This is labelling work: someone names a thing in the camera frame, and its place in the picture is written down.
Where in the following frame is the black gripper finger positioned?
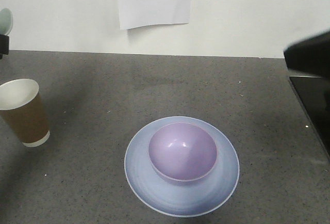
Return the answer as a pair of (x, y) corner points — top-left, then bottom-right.
(284, 31), (329, 78)
(0, 35), (9, 59)

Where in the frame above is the pale green plastic spoon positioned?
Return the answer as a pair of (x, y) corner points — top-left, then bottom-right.
(0, 8), (13, 36)

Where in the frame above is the brown paper cup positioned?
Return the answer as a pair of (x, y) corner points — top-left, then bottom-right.
(1, 78), (50, 148)

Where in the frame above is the lilac plastic bowl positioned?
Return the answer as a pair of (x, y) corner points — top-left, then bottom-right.
(148, 122), (218, 185)

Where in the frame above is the light blue plate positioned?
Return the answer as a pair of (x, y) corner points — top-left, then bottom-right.
(124, 116), (240, 217)

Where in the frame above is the black induction cooktop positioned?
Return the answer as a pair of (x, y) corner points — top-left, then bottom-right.
(289, 76), (329, 159)

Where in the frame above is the white paper on wall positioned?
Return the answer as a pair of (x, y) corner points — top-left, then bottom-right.
(118, 0), (191, 30)

